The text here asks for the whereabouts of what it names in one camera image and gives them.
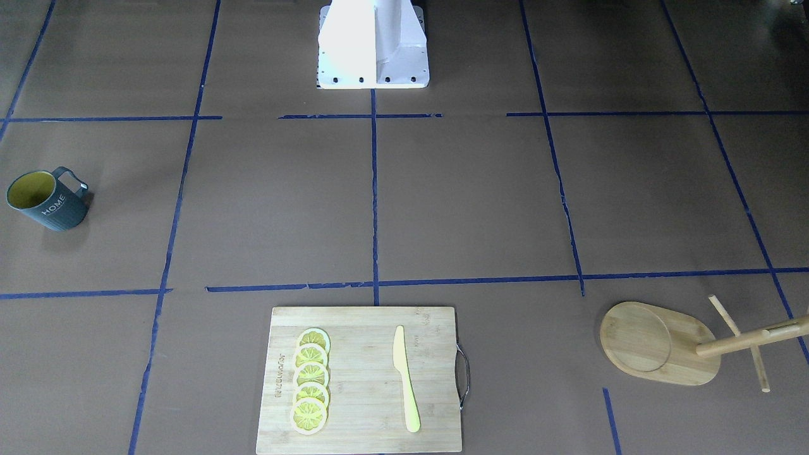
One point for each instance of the wooden cup storage rack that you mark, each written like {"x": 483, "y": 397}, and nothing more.
{"x": 659, "y": 344}

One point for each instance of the dark grey HOME mug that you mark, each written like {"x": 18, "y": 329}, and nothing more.
{"x": 43, "y": 197}

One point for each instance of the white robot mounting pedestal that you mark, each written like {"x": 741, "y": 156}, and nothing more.
{"x": 367, "y": 45}

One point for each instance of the bamboo cutting board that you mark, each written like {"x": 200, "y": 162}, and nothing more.
{"x": 365, "y": 414}

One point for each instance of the yellow plastic knife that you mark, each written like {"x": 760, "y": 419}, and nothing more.
{"x": 400, "y": 362}

